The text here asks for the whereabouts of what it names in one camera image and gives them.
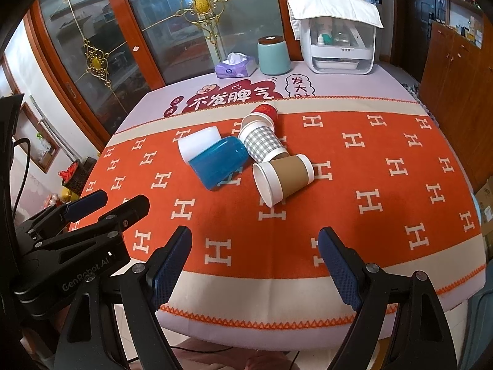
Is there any brown paper cup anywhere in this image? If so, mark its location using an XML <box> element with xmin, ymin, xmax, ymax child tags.
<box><xmin>252</xmin><ymin>154</ymin><xmax>314</xmax><ymax>208</ymax></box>

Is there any white plastic cup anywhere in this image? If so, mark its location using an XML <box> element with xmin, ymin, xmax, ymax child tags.
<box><xmin>177</xmin><ymin>126</ymin><xmax>222</xmax><ymax>165</ymax></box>

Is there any blue plastic cup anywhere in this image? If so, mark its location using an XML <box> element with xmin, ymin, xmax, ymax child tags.
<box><xmin>190</xmin><ymin>136</ymin><xmax>249</xmax><ymax>190</ymax></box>

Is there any grey checkered paper cup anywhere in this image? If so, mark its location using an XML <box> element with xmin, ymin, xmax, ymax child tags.
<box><xmin>238</xmin><ymin>120</ymin><xmax>289</xmax><ymax>163</ymax></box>

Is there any red paper cup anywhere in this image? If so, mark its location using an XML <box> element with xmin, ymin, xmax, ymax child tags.
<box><xmin>242</xmin><ymin>104</ymin><xmax>278</xmax><ymax>130</ymax></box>

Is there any orange H-pattern blanket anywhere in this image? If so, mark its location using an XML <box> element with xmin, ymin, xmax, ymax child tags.
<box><xmin>68</xmin><ymin>95</ymin><xmax>487</xmax><ymax>330</ymax></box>

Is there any lilac printed tablecloth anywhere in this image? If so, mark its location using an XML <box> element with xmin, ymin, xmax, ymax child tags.
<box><xmin>113</xmin><ymin>60</ymin><xmax>481</xmax><ymax>352</ymax></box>

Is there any wooden glass sliding door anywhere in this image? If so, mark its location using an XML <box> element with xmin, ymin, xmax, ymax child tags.
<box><xmin>24</xmin><ymin>0</ymin><xmax>301</xmax><ymax>149</ymax></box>

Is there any purple tissue pack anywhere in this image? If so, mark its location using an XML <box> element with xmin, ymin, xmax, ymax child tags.
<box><xmin>215</xmin><ymin>53</ymin><xmax>257</xmax><ymax>79</ymax></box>

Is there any teal canister brown lid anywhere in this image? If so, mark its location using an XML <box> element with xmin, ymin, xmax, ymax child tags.
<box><xmin>257</xmin><ymin>35</ymin><xmax>291</xmax><ymax>76</ymax></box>

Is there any brown wooden cabinet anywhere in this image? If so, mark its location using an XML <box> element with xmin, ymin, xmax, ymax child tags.
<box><xmin>419</xmin><ymin>18</ymin><xmax>492</xmax><ymax>191</ymax></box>

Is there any white countertop sterilizer appliance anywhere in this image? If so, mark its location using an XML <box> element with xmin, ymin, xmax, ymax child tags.
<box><xmin>299</xmin><ymin>17</ymin><xmax>376</xmax><ymax>74</ymax></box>

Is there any white cloth on appliance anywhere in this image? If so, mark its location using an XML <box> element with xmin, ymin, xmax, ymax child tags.
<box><xmin>287</xmin><ymin>0</ymin><xmax>384</xmax><ymax>41</ymax></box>

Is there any black cable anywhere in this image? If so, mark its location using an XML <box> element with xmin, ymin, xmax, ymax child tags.
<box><xmin>11</xmin><ymin>137</ymin><xmax>32</xmax><ymax>221</ymax></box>

